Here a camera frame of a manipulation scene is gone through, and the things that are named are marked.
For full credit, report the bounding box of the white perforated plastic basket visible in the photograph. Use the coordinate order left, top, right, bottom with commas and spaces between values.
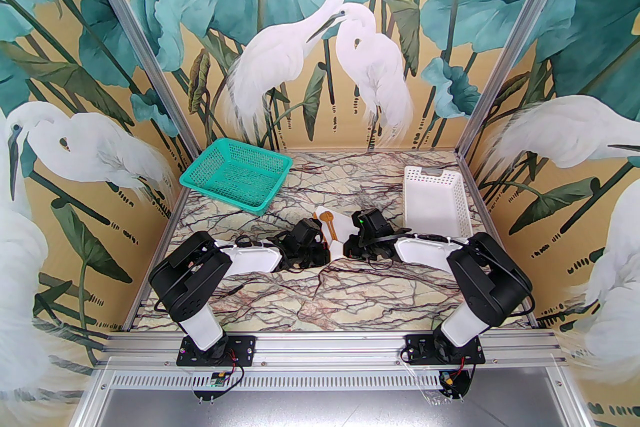
403, 166, 474, 239

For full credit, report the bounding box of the aluminium frame post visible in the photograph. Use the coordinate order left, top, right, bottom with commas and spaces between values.
456, 0, 596, 159
64, 0, 210, 158

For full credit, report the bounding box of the green plastic mesh basket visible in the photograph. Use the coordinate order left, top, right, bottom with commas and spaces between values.
179, 137, 293, 216

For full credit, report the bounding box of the grey metal base panel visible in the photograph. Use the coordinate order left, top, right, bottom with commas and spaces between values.
75, 390, 591, 427

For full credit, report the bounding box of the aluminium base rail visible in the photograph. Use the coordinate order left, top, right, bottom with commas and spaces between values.
100, 332, 571, 368

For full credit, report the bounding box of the white slotted metal strip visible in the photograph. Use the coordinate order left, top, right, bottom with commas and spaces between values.
97, 367, 451, 390

